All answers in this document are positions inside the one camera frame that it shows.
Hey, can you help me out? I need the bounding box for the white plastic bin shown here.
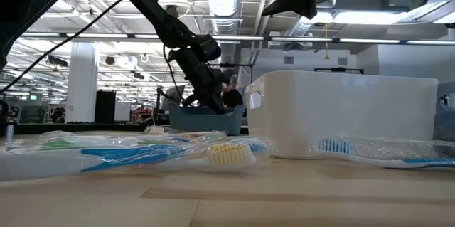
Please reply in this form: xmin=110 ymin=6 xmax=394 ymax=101
xmin=245 ymin=69 xmax=439 ymax=159

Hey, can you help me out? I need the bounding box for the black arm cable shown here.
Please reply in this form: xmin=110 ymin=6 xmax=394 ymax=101
xmin=162 ymin=44 xmax=186 ymax=104
xmin=0 ymin=0 xmax=128 ymax=93

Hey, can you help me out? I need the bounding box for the blue toothbrush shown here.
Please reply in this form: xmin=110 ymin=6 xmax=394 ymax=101
xmin=314 ymin=136 xmax=455 ymax=171
xmin=0 ymin=140 xmax=274 ymax=182

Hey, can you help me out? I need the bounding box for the teal plastic bin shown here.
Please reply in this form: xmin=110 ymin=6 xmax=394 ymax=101
xmin=168 ymin=102 xmax=246 ymax=136

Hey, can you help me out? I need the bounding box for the background monitor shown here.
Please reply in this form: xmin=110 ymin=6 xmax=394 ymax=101
xmin=161 ymin=84 xmax=186 ymax=111

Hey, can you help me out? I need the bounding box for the black curved hose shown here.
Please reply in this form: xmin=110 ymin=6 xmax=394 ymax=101
xmin=0 ymin=98 xmax=10 ymax=121

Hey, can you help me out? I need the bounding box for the black ceiling cable reel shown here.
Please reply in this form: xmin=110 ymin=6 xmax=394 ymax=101
xmin=165 ymin=4 xmax=181 ymax=19

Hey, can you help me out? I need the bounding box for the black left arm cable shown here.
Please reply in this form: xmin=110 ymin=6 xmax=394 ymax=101
xmin=162 ymin=44 xmax=186 ymax=104

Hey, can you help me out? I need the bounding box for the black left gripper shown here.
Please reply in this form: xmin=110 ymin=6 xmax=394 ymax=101
xmin=168 ymin=46 xmax=227 ymax=115

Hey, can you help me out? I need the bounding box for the person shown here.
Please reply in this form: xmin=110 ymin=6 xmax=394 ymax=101
xmin=222 ymin=68 xmax=245 ymax=109

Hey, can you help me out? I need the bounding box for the long ceiling light bar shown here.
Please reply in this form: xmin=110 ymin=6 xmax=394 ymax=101
xmin=17 ymin=30 xmax=455 ymax=46

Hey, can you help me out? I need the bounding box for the green toothbrush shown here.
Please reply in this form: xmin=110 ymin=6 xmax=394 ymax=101
xmin=6 ymin=130 xmax=171 ymax=152

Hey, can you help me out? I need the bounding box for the white pillar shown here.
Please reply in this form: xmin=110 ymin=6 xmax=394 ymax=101
xmin=65 ymin=41 xmax=99 ymax=124

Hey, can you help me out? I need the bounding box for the black cabinet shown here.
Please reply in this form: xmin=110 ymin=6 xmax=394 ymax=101
xmin=94 ymin=90 xmax=117 ymax=125

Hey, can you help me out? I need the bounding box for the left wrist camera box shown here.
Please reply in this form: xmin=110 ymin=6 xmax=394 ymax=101
xmin=193 ymin=34 xmax=222 ymax=63

